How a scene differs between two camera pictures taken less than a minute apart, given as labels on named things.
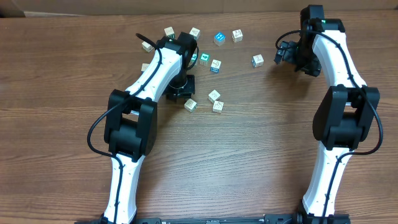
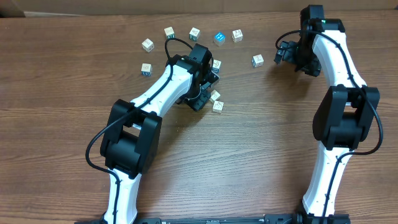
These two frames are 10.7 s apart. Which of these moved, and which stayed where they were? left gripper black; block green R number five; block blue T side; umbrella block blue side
Moved: left gripper black
Stayed: block blue T side; block green R number five; umbrella block blue side
